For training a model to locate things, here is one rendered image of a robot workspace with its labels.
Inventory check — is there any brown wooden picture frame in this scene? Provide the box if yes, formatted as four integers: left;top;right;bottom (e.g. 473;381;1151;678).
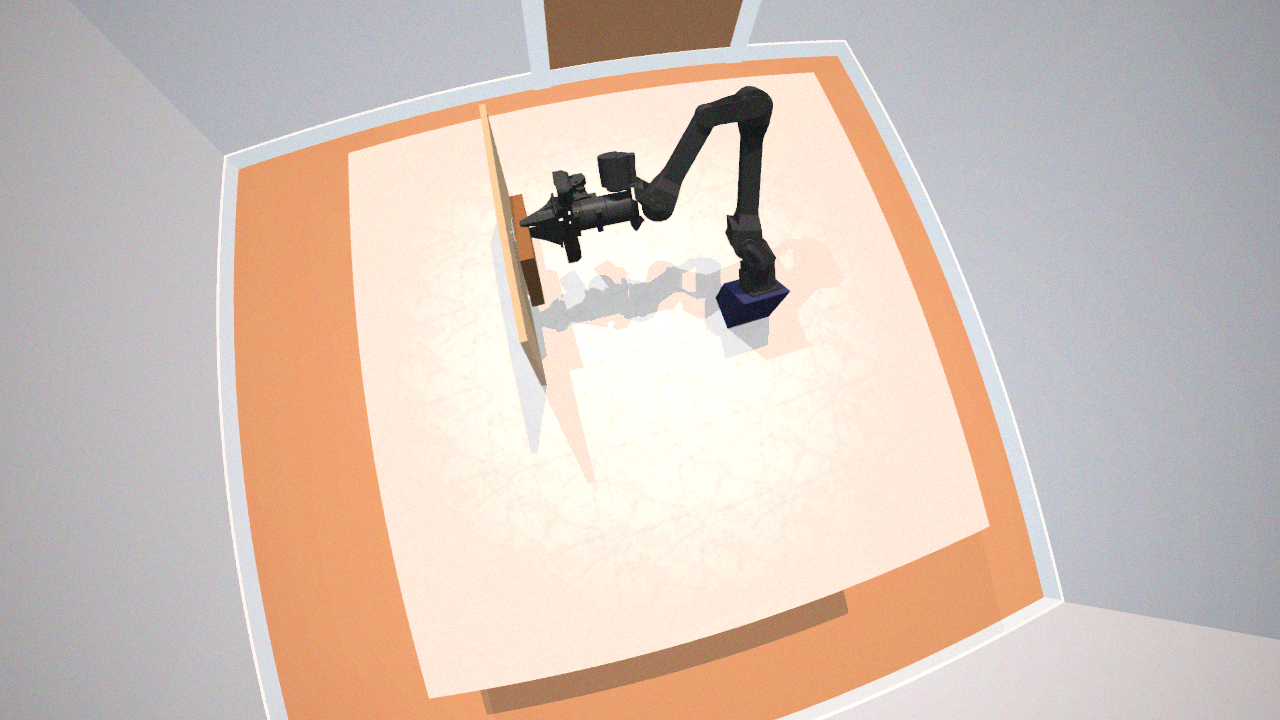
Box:
509;193;545;307

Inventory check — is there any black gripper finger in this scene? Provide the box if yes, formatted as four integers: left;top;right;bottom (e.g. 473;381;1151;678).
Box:
518;193;561;225
529;224;564;249

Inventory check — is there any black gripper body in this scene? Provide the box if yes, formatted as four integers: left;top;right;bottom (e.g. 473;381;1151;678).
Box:
552;170;609;264

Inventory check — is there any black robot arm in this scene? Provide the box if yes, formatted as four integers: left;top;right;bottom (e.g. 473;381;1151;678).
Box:
596;85;781;297

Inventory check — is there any tan wooden board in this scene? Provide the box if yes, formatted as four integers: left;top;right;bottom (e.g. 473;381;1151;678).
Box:
479;102;547;386

